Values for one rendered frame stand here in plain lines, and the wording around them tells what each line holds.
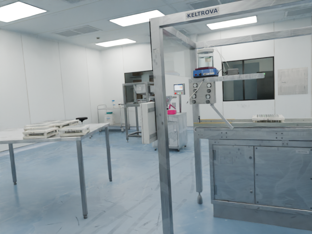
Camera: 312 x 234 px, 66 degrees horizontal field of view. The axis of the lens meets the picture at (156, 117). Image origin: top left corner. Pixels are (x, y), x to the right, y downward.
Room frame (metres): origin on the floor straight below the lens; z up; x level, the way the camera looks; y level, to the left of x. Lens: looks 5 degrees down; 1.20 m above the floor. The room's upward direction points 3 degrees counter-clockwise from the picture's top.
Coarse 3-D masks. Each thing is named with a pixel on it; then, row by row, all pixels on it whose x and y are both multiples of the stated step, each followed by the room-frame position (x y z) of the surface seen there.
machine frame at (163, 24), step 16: (256, 0) 1.36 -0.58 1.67; (272, 0) 1.33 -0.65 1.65; (288, 0) 1.30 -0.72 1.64; (304, 0) 1.28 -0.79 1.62; (160, 16) 1.58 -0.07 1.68; (176, 16) 1.54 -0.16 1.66; (208, 16) 1.46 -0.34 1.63; (224, 16) 1.47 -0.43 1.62; (160, 32) 1.60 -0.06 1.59; (176, 32) 1.93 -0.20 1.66; (272, 32) 2.20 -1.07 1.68; (288, 32) 2.16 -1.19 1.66; (304, 32) 2.11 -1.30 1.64; (160, 48) 1.59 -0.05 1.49; (192, 48) 2.47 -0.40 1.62; (160, 64) 1.59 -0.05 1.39; (192, 64) 2.49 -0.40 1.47; (160, 80) 1.59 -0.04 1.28; (160, 96) 1.59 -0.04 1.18; (160, 112) 1.60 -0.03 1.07; (160, 128) 1.60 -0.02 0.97; (160, 144) 1.60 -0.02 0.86; (160, 160) 1.60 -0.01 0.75; (160, 176) 1.61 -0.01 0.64
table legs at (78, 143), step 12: (108, 132) 3.35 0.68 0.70; (12, 144) 3.45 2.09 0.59; (108, 144) 3.33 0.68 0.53; (12, 156) 3.43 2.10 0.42; (108, 156) 3.33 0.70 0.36; (12, 168) 3.43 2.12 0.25; (108, 168) 3.33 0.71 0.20; (84, 180) 2.34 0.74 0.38; (84, 192) 2.32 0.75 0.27; (84, 204) 2.31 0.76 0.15; (84, 216) 2.31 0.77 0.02
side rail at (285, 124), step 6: (198, 126) 2.19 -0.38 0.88; (204, 126) 2.17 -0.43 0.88; (210, 126) 2.15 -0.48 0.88; (216, 126) 2.12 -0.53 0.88; (222, 126) 2.10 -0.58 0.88; (234, 126) 2.06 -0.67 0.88; (240, 126) 2.05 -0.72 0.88; (246, 126) 2.03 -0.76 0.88; (252, 126) 2.01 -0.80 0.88; (258, 126) 1.99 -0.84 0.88; (264, 126) 1.97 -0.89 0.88; (270, 126) 1.96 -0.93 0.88; (276, 126) 1.94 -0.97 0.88; (282, 126) 1.92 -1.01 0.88
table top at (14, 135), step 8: (8, 128) 3.43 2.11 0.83; (16, 128) 3.37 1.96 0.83; (96, 128) 2.86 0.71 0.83; (0, 136) 2.63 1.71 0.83; (8, 136) 2.59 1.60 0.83; (16, 136) 2.56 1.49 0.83; (56, 136) 2.39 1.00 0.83; (64, 136) 2.36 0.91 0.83; (72, 136) 2.33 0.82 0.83; (80, 136) 2.30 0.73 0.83
